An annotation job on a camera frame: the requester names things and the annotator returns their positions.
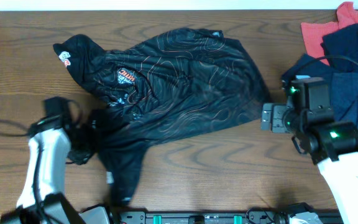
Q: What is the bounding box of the black orange patterned jersey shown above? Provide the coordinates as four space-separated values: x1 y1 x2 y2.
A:
53 28 270 206

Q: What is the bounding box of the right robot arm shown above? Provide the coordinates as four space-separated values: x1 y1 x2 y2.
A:
261 77 358 223

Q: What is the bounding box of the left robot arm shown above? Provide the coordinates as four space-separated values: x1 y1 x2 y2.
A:
0 109 109 223

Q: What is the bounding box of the red garment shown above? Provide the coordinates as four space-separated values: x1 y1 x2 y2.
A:
301 2 358 62

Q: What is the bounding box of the navy blue garment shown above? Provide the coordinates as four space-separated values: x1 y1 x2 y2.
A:
280 17 358 187

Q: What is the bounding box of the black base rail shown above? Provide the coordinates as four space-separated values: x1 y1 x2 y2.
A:
79 202 344 224

